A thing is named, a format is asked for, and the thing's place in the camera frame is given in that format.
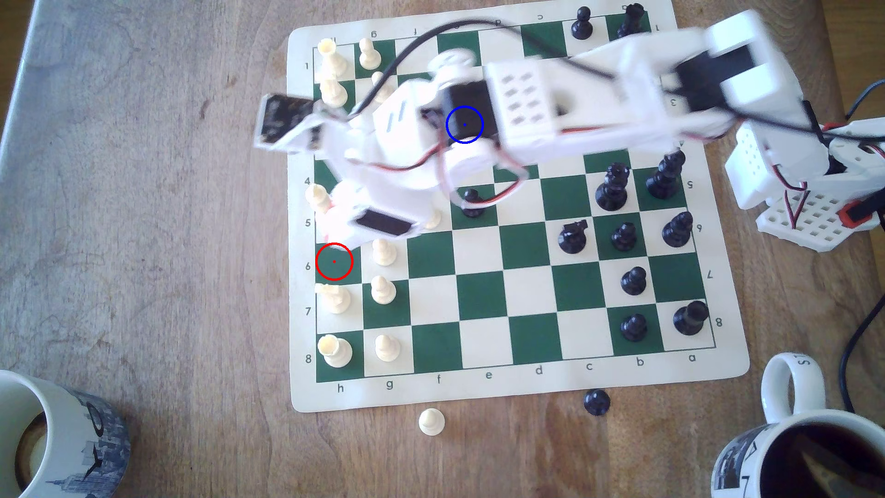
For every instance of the green and cream chess mat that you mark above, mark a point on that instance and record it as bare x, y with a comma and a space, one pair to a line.
456, 389

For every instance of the black rook chess piece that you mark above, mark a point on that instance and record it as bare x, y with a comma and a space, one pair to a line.
630, 21
690, 319

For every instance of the orange table clamp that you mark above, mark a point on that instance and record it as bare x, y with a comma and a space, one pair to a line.
854, 213

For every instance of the white king chess piece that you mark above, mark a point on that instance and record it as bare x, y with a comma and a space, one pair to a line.
316, 197

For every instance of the white pawn chess piece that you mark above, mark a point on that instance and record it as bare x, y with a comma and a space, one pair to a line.
379, 79
369, 55
382, 290
387, 348
384, 253
431, 422
434, 220

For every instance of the black king chess piece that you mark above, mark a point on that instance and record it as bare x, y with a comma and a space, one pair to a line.
612, 189

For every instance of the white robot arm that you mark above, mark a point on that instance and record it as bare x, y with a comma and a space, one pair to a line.
622, 90

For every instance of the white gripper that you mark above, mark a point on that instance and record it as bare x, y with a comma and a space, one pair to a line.
385, 222

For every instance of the white knight chess piece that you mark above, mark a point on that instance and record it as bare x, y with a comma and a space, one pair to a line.
333, 94
336, 298

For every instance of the black bishop chess piece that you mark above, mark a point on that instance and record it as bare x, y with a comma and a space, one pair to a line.
677, 230

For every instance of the black gripper camera module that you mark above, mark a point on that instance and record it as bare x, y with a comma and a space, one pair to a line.
283, 121

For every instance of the black knight chess piece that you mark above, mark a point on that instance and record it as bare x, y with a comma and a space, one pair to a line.
572, 238

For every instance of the white mug with dark tea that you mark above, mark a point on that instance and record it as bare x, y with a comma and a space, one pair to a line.
743, 456

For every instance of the black pawn chess piece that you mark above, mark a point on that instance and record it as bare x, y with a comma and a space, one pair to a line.
623, 237
634, 328
634, 281
597, 402
472, 206
581, 25

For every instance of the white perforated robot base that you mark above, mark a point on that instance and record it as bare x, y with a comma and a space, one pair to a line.
816, 225

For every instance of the white rook chess piece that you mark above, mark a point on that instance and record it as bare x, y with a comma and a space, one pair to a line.
336, 351
331, 61

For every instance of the skyline print mug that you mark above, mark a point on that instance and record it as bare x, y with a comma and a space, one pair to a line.
76, 442

